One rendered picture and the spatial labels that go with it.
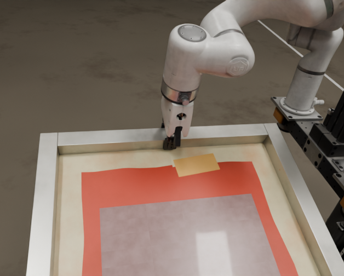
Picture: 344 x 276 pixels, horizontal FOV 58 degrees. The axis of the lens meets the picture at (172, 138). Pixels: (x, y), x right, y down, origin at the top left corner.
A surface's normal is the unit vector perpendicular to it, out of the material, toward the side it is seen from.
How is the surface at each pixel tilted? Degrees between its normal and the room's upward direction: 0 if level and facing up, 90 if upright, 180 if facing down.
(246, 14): 110
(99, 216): 15
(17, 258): 0
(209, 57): 89
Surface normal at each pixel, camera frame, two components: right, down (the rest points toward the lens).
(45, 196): 0.15, -0.61
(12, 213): 0.09, -0.80
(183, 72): -0.11, 0.77
